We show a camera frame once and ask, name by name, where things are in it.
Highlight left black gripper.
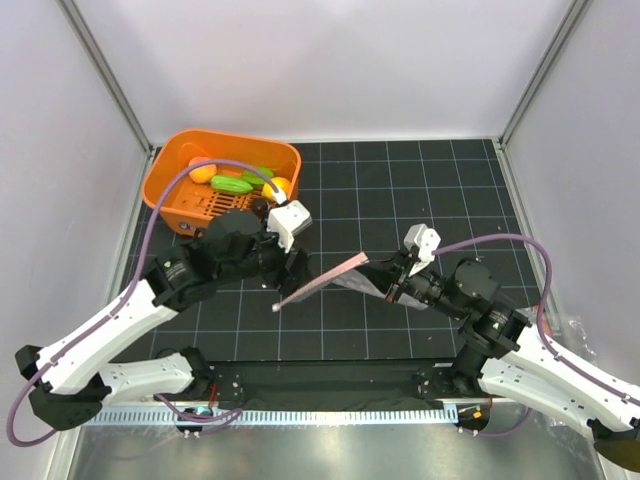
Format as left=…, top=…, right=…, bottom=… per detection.
left=217, top=211, right=313, bottom=295

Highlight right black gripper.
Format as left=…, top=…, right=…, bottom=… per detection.
left=354, top=243, right=468, bottom=321

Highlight pink dotted zip bag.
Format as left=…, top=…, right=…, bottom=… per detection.
left=271, top=252, right=428, bottom=312

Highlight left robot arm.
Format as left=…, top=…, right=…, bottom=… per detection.
left=15, top=202, right=312, bottom=431

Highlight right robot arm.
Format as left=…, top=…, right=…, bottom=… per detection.
left=356, top=252, right=639, bottom=472

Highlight spare clear zip bags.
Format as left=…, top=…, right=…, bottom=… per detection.
left=514, top=304, right=617, bottom=386

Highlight dark purple toy fruit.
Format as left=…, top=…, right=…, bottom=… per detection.
left=250, top=197, right=271, bottom=218

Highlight yellow orange toy fruit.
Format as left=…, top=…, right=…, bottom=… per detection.
left=261, top=177, right=290, bottom=202

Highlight small green toy vegetable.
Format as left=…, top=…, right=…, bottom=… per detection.
left=241, top=166, right=274, bottom=188

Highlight black base bar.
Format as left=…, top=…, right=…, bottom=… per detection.
left=179, top=359, right=490, bottom=412

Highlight long green toy vegetable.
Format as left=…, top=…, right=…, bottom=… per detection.
left=210, top=174, right=254, bottom=195

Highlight orange plastic basket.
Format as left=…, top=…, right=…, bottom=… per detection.
left=141, top=129, right=302, bottom=236

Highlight peach toy fruit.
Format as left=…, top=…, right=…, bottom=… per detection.
left=188, top=156, right=217, bottom=184

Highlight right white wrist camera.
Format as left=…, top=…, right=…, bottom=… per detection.
left=403, top=224, right=441, bottom=276

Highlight white slotted cable duct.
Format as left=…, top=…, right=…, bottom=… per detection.
left=86, top=405, right=458, bottom=427

